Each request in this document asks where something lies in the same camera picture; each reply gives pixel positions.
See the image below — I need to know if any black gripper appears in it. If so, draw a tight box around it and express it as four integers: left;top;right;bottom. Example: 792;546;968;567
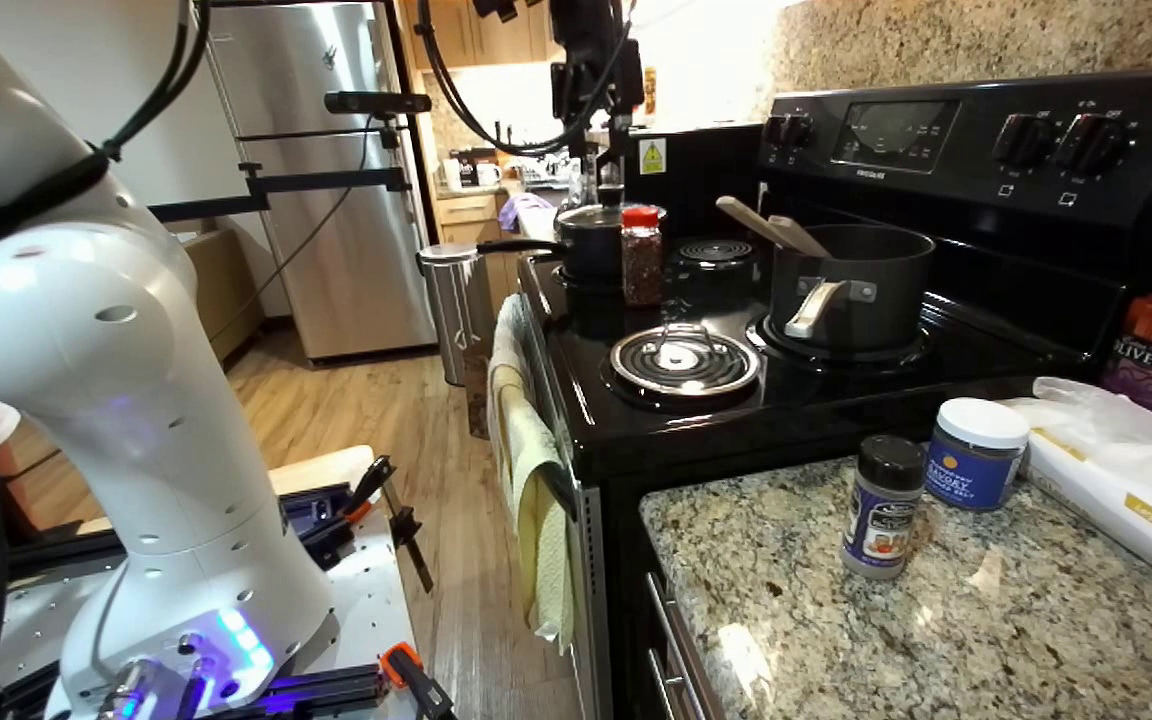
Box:
547;0;643;151

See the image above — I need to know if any big glass lid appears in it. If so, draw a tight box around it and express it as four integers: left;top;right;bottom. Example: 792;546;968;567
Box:
552;202;619;244

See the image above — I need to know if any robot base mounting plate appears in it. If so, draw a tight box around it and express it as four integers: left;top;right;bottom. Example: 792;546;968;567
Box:
0;442;426;720

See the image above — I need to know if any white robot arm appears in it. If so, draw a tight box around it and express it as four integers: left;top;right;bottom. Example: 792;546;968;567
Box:
0;57;331;720

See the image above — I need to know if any big black pot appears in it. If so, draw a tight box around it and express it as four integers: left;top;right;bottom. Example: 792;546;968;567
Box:
471;202;636;336

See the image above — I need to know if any small glass lid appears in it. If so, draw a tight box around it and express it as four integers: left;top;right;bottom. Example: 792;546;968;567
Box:
607;325;759;400

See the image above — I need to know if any red cap spice jar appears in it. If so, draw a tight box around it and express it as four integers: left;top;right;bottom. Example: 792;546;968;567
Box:
619;202;666;309

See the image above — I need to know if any wooden spoon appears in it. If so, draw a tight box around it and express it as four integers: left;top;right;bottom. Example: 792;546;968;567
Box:
716;195;827;261

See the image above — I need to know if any steel trash can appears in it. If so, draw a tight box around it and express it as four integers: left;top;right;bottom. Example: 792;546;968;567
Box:
421;244;484;388

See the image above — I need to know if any stainless steel refrigerator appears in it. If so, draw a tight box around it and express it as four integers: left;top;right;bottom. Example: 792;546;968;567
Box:
210;0;438;360

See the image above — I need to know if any yellow dish towel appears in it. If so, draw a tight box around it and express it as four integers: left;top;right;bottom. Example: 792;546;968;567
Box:
489;296;575;649

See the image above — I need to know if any small black saucepan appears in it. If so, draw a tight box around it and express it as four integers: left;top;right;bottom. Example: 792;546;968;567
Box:
764;222;937;352

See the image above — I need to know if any black electric stove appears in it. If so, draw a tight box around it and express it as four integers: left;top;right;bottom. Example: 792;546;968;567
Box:
528;72;1152;720

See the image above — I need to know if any black cap spice shaker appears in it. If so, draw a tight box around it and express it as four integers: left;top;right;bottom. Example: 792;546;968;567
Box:
845;436;924;580

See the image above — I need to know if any black orange clamp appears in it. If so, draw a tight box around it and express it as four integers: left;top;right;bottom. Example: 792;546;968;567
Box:
256;642;458;720

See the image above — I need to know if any white plastic bag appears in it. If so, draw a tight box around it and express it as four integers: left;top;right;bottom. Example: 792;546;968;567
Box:
1018;377;1152;564

